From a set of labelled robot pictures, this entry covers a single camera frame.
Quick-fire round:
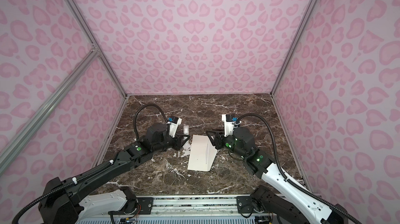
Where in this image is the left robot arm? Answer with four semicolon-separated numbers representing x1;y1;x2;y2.
38;122;190;224

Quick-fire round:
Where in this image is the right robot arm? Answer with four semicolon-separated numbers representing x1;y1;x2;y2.
206;127;349;224

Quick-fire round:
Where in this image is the aluminium corner frame post left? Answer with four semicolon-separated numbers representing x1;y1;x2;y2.
64;0;128;99

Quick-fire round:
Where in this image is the aluminium diagonal frame bar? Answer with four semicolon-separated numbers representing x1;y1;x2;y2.
1;48;98;175

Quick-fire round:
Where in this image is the aluminium corner frame post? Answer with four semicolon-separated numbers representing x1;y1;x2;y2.
270;0;320;98
64;0;128;99

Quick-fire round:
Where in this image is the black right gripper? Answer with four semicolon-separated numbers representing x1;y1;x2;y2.
205;129;248;159

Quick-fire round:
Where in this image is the white glue stick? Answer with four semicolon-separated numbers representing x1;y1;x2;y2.
183;125;190;135

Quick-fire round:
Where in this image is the cream white envelope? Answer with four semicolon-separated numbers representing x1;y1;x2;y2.
187;135;218;172

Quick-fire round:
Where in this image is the black right corrugated cable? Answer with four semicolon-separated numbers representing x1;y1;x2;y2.
235;113;363;224

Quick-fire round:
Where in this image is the aluminium corner frame post right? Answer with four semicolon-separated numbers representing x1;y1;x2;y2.
270;0;320;98

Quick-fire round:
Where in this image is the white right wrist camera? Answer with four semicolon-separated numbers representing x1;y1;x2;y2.
221;114;240;137

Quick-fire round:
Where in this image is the metal base rail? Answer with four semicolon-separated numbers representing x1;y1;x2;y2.
77;194;282;224

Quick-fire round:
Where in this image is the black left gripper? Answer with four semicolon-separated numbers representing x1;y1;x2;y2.
153;130;192;154

